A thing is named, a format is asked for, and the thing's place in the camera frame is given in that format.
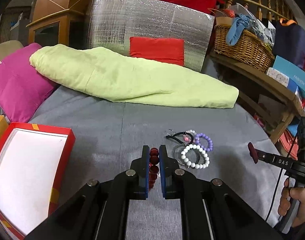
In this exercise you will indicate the wooden shelf table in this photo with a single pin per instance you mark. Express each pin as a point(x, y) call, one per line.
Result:
point(252, 83)

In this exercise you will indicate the small red cushion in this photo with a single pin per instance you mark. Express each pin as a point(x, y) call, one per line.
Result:
point(166, 50)

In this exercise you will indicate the wicker basket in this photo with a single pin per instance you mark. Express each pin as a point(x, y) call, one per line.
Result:
point(249, 49)

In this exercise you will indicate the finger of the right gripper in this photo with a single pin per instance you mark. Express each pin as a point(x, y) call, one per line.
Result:
point(253, 152)

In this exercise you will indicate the silver insulated foil panel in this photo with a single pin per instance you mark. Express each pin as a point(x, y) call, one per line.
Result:
point(111, 24)

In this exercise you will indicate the wooden cabinet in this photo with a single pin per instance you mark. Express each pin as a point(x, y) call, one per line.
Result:
point(62, 12)

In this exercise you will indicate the dark metal bangle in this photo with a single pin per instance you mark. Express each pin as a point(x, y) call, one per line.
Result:
point(187, 155)

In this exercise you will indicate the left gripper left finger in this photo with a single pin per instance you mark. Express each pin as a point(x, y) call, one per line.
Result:
point(144, 172)

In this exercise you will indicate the blue cloth in basket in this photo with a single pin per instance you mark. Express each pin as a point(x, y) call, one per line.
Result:
point(240, 23)

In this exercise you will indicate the black cord bracelet pink charm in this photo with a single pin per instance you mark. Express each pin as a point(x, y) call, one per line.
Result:
point(181, 137)

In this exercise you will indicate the blue fashion box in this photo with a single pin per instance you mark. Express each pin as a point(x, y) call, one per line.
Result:
point(292, 71)

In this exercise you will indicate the magenta pillow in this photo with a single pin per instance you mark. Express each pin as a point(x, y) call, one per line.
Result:
point(22, 88)

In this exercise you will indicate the light green folded blanket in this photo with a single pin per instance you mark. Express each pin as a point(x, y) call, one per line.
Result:
point(105, 74)

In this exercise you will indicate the navy orange bag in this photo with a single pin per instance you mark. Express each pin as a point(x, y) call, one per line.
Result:
point(289, 42)

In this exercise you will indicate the grey bed blanket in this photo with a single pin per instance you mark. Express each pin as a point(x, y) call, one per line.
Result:
point(110, 135)

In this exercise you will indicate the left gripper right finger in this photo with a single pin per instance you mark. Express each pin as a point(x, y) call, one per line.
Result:
point(164, 170)

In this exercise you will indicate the red shallow box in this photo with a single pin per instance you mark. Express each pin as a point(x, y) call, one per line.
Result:
point(33, 158)

